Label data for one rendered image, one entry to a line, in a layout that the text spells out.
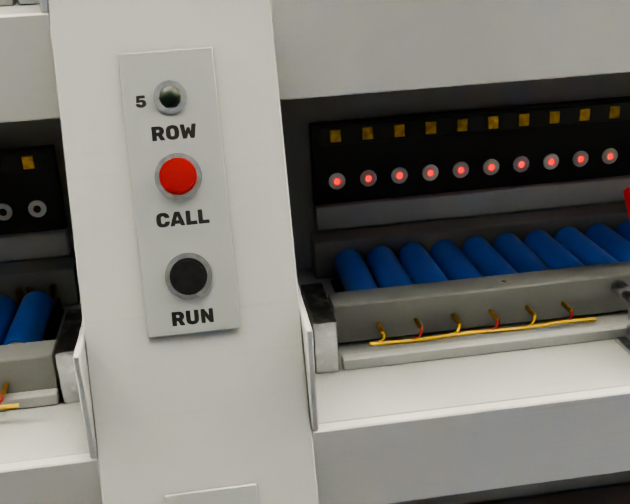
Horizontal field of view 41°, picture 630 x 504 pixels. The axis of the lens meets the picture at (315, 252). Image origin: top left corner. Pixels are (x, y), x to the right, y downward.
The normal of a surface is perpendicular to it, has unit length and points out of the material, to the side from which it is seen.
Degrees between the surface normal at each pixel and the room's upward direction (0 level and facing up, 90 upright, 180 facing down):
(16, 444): 19
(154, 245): 90
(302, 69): 109
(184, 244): 90
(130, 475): 90
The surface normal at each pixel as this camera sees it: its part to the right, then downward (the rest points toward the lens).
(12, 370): 0.15, 0.36
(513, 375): -0.05, -0.93
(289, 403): 0.12, 0.04
